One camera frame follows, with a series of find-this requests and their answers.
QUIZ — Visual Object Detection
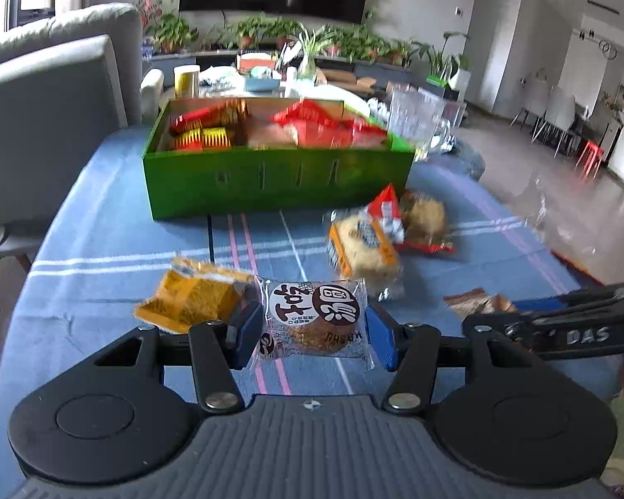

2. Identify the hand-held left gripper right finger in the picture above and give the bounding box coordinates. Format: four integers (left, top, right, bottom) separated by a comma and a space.
365, 304, 544, 414

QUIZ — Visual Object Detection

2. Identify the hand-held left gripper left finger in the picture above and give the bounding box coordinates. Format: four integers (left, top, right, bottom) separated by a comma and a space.
91, 301, 265, 414

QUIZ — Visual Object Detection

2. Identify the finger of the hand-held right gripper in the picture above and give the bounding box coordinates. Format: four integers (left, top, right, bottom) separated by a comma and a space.
514, 279, 624, 321
462, 311, 553, 343

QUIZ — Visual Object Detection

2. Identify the round brown pastry packet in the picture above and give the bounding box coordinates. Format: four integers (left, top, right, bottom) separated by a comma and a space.
253, 277, 376, 373

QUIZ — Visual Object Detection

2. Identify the green cardboard box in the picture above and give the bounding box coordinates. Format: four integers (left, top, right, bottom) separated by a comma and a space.
142, 96, 417, 221

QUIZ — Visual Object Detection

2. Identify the orange snack packet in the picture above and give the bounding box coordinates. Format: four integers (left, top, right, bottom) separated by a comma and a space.
134, 256, 256, 335

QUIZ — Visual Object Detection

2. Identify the crinkled clear plastic bag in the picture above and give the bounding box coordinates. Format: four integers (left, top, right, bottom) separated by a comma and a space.
525, 174, 610, 284

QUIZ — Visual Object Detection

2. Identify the yellow bread packet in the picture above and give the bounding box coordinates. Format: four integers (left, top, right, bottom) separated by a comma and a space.
326, 208, 406, 300

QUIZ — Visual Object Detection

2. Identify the red pastry packet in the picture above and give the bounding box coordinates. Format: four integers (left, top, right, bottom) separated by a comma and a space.
366, 183, 458, 257

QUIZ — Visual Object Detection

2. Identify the red stool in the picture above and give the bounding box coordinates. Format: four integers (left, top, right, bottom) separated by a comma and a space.
574, 139, 606, 180

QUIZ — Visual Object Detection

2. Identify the grey pouf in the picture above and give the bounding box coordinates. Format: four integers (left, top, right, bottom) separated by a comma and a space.
441, 138, 488, 180

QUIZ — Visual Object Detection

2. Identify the dark dining table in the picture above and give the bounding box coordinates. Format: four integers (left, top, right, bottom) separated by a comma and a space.
577, 109, 624, 165

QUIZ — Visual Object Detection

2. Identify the white dining chair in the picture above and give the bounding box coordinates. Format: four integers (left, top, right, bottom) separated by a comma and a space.
531, 86, 578, 160
510, 80, 550, 131

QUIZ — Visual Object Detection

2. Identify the small red snack packet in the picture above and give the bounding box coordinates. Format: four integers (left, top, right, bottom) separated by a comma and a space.
351, 119, 389, 149

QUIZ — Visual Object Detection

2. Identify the clear glass pitcher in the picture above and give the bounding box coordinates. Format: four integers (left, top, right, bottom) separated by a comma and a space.
387, 87, 456, 162

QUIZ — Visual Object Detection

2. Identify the large red snack packet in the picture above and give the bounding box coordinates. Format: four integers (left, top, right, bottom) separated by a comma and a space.
271, 100, 355, 148

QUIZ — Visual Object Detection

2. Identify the red brown snack packet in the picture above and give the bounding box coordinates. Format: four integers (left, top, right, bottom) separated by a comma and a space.
170, 100, 251, 134

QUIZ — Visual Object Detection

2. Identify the tall plant in white pot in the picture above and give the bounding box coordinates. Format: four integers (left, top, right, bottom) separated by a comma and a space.
411, 31, 472, 103

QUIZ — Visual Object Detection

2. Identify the white round table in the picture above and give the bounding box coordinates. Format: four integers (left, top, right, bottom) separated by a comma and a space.
140, 65, 371, 116

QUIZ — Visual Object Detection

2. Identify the light blue basket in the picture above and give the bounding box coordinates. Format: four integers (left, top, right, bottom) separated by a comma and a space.
242, 67, 282, 92

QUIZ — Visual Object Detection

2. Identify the open cardboard box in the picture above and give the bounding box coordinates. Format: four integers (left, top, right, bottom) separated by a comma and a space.
317, 67, 378, 89

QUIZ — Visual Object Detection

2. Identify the yellow tin can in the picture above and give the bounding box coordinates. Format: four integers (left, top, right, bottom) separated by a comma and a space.
174, 64, 201, 99

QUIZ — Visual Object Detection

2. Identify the black track light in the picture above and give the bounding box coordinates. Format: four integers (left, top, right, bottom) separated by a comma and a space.
572, 28, 619, 61

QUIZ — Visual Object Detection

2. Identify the orange box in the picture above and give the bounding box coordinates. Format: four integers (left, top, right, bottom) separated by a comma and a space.
238, 51, 277, 73

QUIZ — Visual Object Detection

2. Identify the dark television cabinet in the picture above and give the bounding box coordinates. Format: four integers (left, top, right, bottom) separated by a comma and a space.
148, 49, 415, 82

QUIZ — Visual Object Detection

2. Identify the spider plant in glass vase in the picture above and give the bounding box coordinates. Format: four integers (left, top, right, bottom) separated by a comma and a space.
283, 23, 340, 82

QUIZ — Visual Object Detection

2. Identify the grey upholstered chair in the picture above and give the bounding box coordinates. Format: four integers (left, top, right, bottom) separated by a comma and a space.
0, 35, 129, 272

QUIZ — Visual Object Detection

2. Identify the row of green potted plants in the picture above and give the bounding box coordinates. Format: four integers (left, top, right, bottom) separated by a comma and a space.
322, 26, 413, 66

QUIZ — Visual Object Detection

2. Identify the green potted plant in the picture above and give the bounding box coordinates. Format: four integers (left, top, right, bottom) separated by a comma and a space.
234, 17, 266, 51
148, 13, 196, 55
265, 18, 300, 51

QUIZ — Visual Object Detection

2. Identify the red flower plant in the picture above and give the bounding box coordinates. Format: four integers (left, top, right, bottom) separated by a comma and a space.
135, 0, 163, 59

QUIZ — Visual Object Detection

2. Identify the grey fabric sofa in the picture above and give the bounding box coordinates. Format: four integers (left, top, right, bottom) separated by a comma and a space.
0, 2, 165, 126

